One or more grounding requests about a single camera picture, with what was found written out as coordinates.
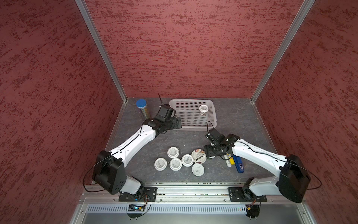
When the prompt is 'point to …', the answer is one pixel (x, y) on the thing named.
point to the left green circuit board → (134, 207)
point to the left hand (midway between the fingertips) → (173, 125)
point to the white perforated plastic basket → (191, 120)
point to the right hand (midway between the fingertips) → (211, 154)
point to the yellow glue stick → (231, 161)
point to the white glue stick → (228, 164)
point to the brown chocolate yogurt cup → (199, 155)
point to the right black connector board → (252, 211)
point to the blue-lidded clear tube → (141, 104)
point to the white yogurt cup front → (198, 169)
